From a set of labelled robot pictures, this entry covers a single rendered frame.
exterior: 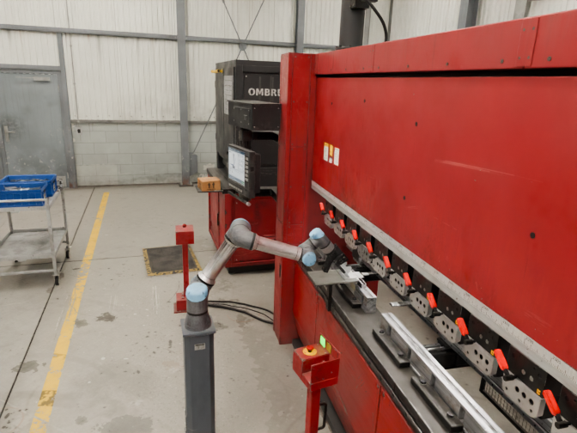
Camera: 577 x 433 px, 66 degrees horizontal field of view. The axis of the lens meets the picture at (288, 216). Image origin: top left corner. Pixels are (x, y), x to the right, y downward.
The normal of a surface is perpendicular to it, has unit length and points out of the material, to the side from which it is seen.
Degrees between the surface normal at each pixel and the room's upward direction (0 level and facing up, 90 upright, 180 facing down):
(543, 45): 90
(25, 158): 90
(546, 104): 90
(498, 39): 90
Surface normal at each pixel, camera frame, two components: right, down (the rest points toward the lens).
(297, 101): 0.24, 0.29
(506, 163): -0.97, 0.04
